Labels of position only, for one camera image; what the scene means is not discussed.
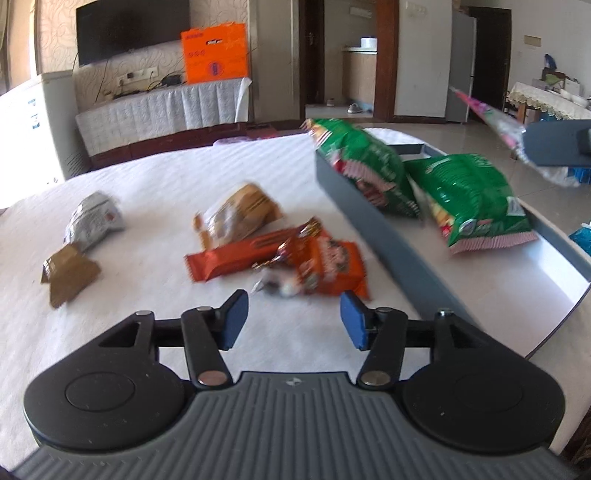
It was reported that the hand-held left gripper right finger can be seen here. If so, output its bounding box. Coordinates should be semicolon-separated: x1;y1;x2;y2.
340;292;497;387

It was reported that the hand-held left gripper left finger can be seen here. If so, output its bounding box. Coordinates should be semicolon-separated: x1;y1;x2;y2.
97;290;249;388

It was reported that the pink silver snack packet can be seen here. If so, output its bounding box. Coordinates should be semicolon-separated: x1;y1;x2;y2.
449;87;575;188

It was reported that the shiny brown candy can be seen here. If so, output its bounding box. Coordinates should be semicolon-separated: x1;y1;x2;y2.
276;218;325;268

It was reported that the grey plastic tray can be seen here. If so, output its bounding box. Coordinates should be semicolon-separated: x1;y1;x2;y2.
314;141;591;358

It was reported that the brown snack packet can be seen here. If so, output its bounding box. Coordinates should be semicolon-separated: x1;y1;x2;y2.
41;244;102;308

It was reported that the dining table with lace cloth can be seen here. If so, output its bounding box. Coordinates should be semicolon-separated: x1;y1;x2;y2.
507;82;591;125

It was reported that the white wrapped candy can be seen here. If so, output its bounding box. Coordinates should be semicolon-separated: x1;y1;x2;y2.
253;270;301;298

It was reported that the orange biscuit packet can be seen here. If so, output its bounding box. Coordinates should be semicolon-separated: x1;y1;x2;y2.
281;235;371;302

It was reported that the orange snack bar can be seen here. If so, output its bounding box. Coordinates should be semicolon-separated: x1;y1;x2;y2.
185;226;315;283

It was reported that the green chip bag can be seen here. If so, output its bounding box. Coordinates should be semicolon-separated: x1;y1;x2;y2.
302;117;421;219
405;154;539;256

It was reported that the dark doorway door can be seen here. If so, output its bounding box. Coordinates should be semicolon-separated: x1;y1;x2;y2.
468;7;512;112

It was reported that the tan bread packet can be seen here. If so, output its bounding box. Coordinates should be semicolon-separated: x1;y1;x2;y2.
193;183;284;252

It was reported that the silver refrigerator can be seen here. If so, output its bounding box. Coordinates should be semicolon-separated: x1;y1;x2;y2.
445;11;477;123

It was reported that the dark wooden TV cabinet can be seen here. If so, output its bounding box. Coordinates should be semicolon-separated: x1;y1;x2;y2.
90;121;305;171

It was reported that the kitchen counter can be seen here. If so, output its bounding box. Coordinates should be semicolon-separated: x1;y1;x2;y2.
342;46;378;105

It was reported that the cabinet with white cloth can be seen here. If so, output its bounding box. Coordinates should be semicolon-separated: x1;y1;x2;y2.
75;78;253;158

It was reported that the orange cardboard box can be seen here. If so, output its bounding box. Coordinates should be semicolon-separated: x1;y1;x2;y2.
181;23;250;85

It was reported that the white chest freezer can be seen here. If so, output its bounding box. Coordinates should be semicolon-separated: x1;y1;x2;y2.
0;71;92;198

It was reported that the white wall socket strip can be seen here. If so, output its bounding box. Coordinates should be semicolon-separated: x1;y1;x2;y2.
117;67;158;85

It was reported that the black wall television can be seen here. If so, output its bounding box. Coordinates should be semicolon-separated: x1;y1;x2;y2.
76;0;191;66

